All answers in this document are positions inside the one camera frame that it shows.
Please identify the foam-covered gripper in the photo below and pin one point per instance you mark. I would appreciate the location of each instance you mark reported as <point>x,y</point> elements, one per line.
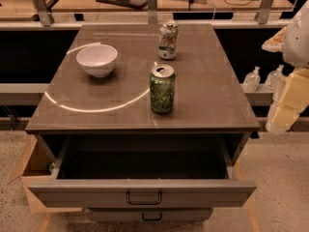
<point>297,42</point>

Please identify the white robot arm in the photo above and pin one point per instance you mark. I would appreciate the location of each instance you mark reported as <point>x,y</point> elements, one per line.
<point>293,40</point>

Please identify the white green soda can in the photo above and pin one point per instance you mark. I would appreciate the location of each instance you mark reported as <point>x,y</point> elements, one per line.
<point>167,40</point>

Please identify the white ceramic bowl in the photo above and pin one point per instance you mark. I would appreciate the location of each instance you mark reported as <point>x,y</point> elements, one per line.
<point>97,60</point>

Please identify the right clear sanitizer bottle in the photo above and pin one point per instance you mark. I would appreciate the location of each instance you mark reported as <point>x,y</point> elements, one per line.
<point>273,77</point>

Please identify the clear sanitizer bottle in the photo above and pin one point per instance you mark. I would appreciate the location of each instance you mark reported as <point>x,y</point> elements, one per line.
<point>273,77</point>
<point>252,80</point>

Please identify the left clear sanitizer bottle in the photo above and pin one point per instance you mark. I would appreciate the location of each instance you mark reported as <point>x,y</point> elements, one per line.
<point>252,80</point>

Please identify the grey drawer cabinet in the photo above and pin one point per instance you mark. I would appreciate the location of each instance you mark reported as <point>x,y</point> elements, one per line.
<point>208,99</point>

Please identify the open top drawer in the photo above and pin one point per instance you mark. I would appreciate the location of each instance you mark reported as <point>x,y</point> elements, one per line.
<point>171,171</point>

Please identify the lower closed drawer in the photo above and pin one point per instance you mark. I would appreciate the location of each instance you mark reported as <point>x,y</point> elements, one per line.
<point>148,214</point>

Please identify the right metal shelf bracket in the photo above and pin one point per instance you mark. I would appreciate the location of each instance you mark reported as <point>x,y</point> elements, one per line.
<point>262,15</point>

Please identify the metal shelf bracket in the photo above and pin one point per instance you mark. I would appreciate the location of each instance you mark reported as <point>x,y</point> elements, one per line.
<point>152,11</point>
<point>262,15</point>
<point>45,17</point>

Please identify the middle metal shelf bracket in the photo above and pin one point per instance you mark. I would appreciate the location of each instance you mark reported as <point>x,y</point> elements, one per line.
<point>152,11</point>

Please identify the left metal shelf bracket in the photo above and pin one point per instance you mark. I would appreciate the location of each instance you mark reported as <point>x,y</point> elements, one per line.
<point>45,17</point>

